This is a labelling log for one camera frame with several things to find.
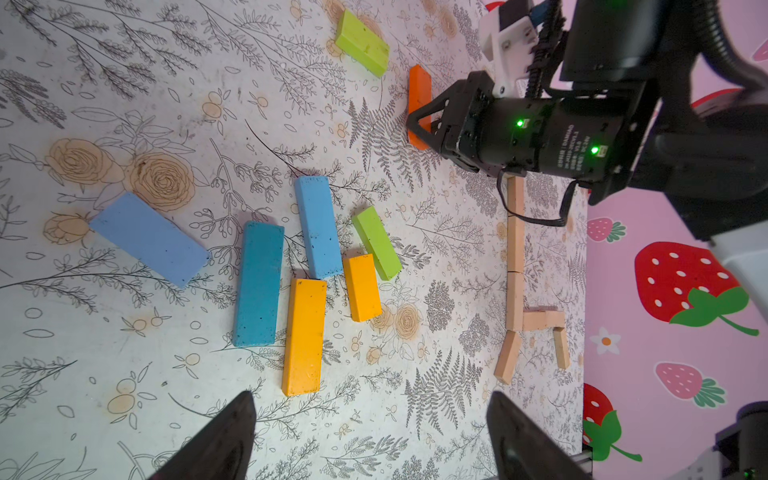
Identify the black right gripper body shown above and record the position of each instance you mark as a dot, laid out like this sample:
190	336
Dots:
477	127

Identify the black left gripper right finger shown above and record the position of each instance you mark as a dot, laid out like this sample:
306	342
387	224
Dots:
521	449

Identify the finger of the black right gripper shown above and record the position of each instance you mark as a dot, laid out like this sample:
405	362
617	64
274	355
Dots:
423	132

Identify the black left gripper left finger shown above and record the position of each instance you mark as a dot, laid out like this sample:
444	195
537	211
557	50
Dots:
221	450

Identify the natural wooden block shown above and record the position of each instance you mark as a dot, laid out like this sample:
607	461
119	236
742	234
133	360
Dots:
508	356
555	318
515	301
515	244
515	199
561	347
535	320

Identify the orange wooden block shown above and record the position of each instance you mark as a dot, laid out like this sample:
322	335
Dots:
419	94

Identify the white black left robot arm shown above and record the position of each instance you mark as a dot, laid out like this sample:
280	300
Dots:
739	451

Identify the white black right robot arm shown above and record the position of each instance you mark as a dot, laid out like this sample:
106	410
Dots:
626	94

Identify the green wooden block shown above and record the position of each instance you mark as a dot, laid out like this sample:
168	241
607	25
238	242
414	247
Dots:
376	241
359	42

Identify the light blue wooden block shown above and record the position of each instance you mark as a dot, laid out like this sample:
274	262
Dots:
319	229

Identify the long yellow wooden block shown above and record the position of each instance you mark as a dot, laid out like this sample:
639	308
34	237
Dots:
305	337

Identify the teal wooden block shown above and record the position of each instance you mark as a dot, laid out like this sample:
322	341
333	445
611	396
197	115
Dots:
259	285

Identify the short yellow wooden block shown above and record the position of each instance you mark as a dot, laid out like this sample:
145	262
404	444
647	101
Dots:
362	287

